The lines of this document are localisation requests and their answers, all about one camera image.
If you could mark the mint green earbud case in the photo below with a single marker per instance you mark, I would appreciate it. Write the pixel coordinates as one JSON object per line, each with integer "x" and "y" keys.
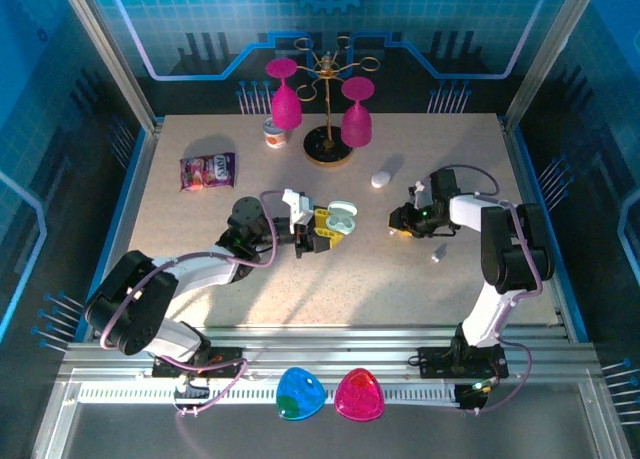
{"x": 342, "y": 210}

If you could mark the round white earbud case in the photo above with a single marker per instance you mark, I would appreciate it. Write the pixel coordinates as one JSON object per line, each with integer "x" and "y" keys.
{"x": 381, "y": 179}

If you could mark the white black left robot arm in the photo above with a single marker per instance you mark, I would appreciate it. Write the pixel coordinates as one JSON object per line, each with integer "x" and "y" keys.
{"x": 200, "y": 271}

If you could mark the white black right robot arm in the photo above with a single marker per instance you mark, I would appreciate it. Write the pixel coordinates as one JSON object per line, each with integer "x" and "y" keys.
{"x": 485, "y": 309}

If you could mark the purple candy bag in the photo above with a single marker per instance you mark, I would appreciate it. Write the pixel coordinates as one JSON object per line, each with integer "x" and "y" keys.
{"x": 207, "y": 171}

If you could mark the gold wine glass rack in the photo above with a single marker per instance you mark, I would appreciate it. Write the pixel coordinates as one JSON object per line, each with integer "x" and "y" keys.
{"x": 327, "y": 146}

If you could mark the small white yogurt cup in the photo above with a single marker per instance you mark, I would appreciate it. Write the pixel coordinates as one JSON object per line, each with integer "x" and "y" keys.
{"x": 275, "y": 138}

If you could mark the pink wine glass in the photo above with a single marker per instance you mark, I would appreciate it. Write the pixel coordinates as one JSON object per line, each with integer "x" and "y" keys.
{"x": 356, "y": 126}
{"x": 286, "y": 109}

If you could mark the blue translucent triangular box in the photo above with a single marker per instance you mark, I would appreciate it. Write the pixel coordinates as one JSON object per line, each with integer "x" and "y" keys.
{"x": 300, "y": 394}

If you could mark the pink translucent triangular box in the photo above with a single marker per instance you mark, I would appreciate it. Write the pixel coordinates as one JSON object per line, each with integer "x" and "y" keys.
{"x": 359, "y": 395}

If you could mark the small black controller board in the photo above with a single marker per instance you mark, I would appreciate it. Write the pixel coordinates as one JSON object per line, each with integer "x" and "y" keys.
{"x": 472, "y": 396}

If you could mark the aluminium table side rail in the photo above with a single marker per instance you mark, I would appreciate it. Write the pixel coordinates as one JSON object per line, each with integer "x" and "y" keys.
{"x": 529, "y": 179}
{"x": 137, "y": 189}

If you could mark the long aluminium base rail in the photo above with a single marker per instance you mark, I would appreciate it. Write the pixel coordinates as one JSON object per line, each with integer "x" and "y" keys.
{"x": 325, "y": 349}

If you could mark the aluminium frame post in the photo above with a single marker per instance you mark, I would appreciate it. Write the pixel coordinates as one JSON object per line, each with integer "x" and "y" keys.
{"x": 548, "y": 54}
{"x": 111, "y": 54}

